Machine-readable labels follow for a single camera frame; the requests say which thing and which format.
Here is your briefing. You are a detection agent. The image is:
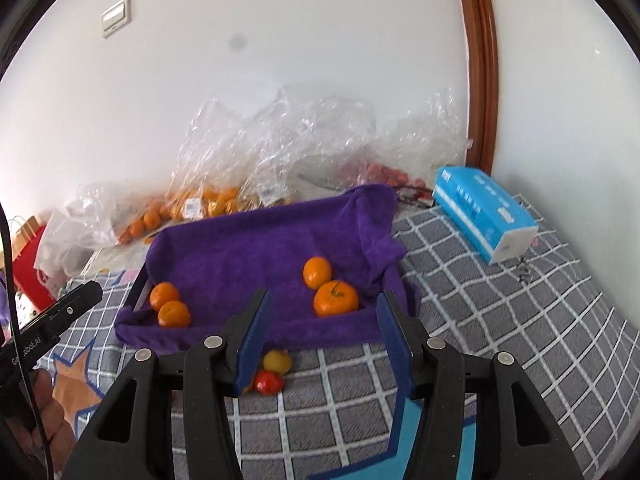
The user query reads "red paper bag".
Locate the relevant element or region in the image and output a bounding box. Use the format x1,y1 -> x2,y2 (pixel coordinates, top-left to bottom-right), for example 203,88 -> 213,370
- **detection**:
10,215 -> 58,311

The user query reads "small mandarin orange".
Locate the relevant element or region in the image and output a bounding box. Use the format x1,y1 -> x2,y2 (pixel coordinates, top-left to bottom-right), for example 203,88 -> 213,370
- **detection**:
157,300 -> 192,329
149,281 -> 181,312

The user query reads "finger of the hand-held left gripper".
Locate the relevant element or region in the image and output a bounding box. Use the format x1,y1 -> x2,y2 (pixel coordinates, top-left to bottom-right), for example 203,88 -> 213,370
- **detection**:
20,281 -> 103,341

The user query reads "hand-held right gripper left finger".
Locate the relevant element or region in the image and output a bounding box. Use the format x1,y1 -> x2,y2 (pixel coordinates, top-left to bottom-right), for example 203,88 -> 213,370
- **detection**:
60,287 -> 273,480

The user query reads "white light switch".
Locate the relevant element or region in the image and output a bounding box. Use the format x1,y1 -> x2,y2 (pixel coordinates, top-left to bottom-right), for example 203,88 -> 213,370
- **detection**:
100,0 -> 133,39

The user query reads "large mandarin orange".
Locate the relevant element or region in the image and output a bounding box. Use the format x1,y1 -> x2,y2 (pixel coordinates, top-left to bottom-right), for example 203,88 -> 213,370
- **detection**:
313,280 -> 360,318
302,256 -> 333,290

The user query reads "white plastic bag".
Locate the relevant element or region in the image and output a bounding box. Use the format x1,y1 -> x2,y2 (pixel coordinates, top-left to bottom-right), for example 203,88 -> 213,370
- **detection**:
34,210 -> 96,281

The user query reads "pile of bagged oranges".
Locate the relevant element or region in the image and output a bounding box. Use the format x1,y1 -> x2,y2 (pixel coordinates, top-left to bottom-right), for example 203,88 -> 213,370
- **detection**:
116,199 -> 173,247

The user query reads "person's left hand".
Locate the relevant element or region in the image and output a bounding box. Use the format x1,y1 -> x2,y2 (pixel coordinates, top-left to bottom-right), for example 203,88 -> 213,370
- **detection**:
30,372 -> 78,466

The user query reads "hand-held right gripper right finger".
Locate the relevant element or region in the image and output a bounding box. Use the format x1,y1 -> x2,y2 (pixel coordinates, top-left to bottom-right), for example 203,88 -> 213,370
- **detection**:
376,290 -> 586,480

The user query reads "grey checkered star blanket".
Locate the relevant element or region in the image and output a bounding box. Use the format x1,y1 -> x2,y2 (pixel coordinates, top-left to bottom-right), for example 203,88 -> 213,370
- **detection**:
37,187 -> 636,480

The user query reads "yellow cherry tomato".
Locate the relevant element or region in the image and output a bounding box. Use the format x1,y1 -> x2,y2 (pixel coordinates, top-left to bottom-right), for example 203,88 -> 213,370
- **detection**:
263,349 -> 293,374

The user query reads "pile of bagged red tomatoes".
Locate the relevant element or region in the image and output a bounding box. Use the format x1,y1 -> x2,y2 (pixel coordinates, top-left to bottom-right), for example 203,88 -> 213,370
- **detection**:
356,161 -> 426,192

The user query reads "purple towel-lined tray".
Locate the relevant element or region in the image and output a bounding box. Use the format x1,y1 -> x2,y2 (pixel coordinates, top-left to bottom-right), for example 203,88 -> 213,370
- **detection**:
114,184 -> 423,353

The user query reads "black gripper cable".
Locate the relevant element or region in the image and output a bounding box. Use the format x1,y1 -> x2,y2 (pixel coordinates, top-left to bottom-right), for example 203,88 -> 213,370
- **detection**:
0,200 -> 57,480

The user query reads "red cherry tomato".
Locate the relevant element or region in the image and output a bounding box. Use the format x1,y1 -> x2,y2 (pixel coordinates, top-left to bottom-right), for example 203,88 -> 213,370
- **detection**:
254,370 -> 285,396

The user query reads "blue tissue box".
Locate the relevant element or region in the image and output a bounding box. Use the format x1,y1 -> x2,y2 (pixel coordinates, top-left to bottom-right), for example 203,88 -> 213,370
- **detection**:
431,166 -> 539,265

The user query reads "pile of bagged small mandarins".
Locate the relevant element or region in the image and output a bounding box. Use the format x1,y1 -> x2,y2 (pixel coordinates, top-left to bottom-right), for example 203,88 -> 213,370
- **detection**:
167,186 -> 263,221

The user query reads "clear plastic bag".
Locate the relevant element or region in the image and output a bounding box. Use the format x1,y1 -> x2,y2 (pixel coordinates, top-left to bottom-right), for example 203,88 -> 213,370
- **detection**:
65,180 -> 176,248
167,85 -> 378,221
357,87 -> 476,193

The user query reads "brown wooden door frame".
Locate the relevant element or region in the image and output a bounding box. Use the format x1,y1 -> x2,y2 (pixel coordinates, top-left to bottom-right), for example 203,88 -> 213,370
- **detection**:
452,0 -> 501,176

